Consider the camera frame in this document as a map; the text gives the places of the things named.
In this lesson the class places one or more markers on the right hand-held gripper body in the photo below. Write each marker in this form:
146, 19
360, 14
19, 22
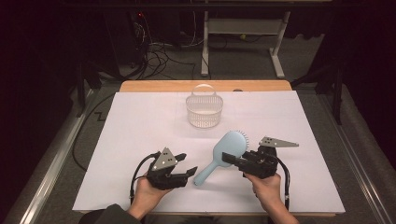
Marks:
260, 163

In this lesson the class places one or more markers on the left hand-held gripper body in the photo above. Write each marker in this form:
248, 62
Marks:
163, 177

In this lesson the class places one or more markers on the light blue hairbrush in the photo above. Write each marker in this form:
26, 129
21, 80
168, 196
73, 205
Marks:
232, 144

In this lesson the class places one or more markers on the white slotted plastic basket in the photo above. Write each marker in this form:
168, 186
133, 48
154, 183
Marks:
204, 119

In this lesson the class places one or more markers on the person's left hand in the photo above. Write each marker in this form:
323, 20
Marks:
144, 197

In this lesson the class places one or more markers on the person's right hand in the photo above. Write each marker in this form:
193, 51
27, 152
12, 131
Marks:
267, 191

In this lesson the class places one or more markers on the white table cover sheet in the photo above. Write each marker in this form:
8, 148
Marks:
140, 124

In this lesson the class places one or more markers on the wooden table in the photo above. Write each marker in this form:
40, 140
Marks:
155, 86

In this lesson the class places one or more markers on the black stand leg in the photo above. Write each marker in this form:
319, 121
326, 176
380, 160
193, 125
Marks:
336, 93
81, 84

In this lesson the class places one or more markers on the dark equipment with red light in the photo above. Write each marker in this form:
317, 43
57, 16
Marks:
124, 40

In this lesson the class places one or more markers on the aluminium floor rail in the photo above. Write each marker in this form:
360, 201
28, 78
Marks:
51, 177
355, 174

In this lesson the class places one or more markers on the white metal stand frame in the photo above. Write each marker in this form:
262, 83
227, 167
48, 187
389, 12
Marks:
246, 26

